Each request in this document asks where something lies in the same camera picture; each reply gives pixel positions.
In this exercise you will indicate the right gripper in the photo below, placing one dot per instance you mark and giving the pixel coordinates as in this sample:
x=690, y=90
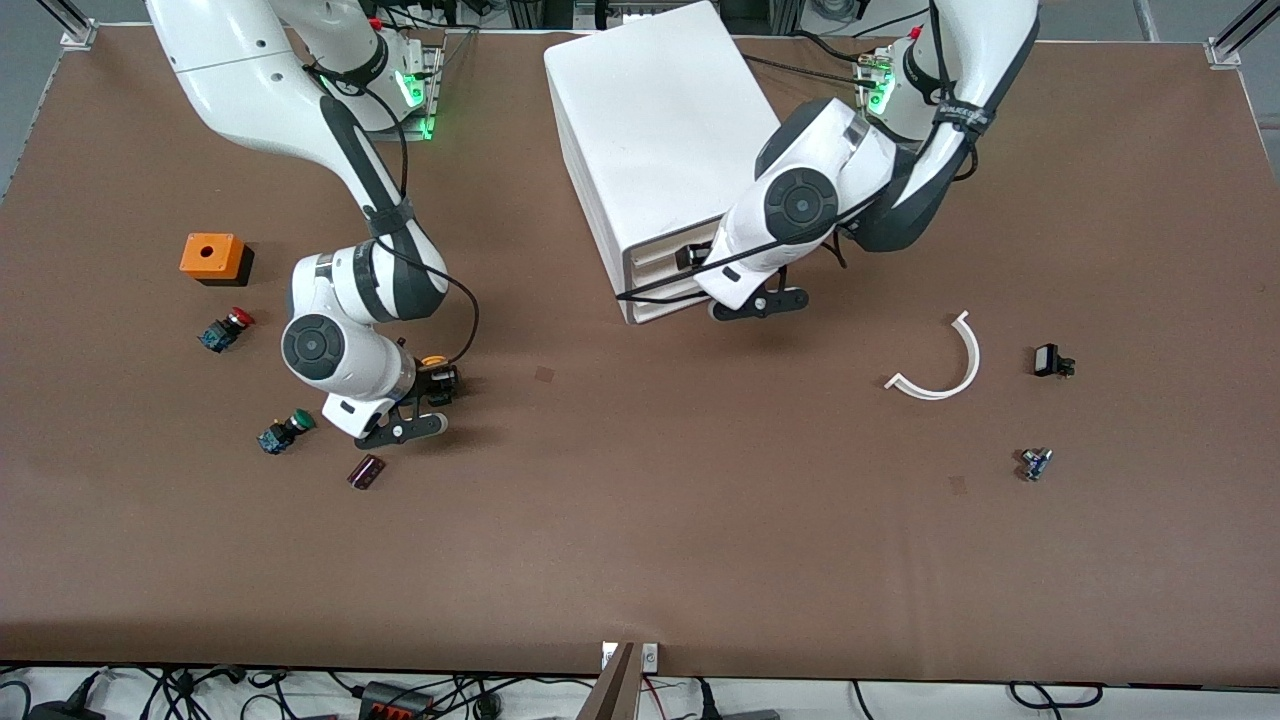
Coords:
x=437, y=383

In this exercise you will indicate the yellow push button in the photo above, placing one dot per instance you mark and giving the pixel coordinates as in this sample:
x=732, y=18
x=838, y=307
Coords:
x=434, y=361

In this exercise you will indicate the aluminium frame post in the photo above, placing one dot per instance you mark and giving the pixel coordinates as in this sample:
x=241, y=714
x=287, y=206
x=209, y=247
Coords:
x=1235, y=35
x=70, y=20

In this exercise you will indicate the green push button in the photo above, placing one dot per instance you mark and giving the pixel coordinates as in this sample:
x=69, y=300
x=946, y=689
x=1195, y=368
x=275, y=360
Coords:
x=300, y=420

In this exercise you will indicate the black power adapter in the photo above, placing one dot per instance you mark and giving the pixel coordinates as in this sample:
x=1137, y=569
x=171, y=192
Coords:
x=60, y=712

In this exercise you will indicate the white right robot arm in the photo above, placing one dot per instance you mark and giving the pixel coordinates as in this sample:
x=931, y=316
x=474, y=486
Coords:
x=330, y=345

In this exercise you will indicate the black rectangular white-faced switch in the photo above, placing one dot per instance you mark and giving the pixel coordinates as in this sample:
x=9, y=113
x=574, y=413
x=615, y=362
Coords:
x=1046, y=360

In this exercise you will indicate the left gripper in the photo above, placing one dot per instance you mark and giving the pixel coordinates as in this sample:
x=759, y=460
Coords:
x=692, y=258

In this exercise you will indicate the red mushroom push button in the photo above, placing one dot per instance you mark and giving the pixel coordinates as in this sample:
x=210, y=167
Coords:
x=225, y=330

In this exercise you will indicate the orange button enclosure box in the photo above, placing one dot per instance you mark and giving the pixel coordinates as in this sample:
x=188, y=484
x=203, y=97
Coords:
x=225, y=262

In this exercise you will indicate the small dark maroon block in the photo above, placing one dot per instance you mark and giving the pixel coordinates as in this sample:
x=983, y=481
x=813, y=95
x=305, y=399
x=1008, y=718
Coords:
x=366, y=472

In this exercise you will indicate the white curved plastic clamp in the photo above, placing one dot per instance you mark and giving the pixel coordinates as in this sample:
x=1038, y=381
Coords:
x=976, y=355

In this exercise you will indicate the chrome metal valve fitting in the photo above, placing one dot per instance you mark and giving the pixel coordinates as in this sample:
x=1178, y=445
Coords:
x=1035, y=464

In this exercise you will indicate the black power strip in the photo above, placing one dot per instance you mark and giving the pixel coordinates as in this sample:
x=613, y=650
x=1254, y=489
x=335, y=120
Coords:
x=395, y=705

